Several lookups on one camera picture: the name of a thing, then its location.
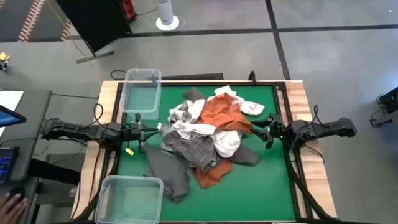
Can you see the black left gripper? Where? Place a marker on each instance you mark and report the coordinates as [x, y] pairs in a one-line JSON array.
[[140, 132]]

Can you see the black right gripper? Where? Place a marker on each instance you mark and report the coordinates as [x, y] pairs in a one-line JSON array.
[[276, 129]]

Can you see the white red-striped towel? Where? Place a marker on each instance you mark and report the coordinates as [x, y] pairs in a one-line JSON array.
[[253, 108]]

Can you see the dark grey plain towel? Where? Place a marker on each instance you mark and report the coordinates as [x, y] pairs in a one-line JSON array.
[[245, 157]]

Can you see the light grey waffle towel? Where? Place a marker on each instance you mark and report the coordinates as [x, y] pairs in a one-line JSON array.
[[186, 113]]

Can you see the large orange towel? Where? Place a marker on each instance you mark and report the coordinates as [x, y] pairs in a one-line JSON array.
[[224, 115]]

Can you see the grey plaid towel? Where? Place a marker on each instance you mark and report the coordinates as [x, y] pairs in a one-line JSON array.
[[192, 149]]

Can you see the dark grey waffle towel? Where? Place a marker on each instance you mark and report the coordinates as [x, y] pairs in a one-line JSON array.
[[168, 174]]

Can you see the small dark grey towel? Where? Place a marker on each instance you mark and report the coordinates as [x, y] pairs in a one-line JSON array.
[[194, 94]]

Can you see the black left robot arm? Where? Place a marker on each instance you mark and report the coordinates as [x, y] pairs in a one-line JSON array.
[[77, 130]]

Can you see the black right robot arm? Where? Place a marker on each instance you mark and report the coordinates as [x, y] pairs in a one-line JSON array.
[[323, 129]]

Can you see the yellow tag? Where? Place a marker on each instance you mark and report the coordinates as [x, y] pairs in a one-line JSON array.
[[129, 152]]

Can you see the clear plastic bin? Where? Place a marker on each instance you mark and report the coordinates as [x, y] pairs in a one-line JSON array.
[[129, 202], [140, 96]]

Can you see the green table mat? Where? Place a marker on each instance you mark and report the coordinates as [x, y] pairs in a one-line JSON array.
[[248, 193]]

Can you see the small orange towel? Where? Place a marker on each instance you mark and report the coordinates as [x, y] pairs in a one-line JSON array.
[[211, 177]]

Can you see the grey computer desk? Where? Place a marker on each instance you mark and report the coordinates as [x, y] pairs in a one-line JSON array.
[[37, 124]]

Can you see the white tower fan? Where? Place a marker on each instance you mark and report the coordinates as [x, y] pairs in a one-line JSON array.
[[166, 12]]

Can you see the black partition panel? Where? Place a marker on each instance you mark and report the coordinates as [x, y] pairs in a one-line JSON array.
[[93, 21]]

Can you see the tilted computer monitor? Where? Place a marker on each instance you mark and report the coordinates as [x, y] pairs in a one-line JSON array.
[[9, 118]]

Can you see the black computer mouse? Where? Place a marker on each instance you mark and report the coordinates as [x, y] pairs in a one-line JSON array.
[[15, 190]]

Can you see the black computer keyboard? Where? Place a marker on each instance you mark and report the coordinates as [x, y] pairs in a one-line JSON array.
[[6, 165]]

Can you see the person's hand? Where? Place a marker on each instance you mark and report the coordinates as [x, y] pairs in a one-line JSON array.
[[12, 210]]

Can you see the yellow and black object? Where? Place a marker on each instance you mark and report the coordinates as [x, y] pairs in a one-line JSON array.
[[3, 59]]

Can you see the black clamp post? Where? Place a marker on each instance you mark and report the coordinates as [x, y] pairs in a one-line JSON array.
[[252, 77]]

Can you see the black table frame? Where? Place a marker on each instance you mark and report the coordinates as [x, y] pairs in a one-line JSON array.
[[217, 83]]

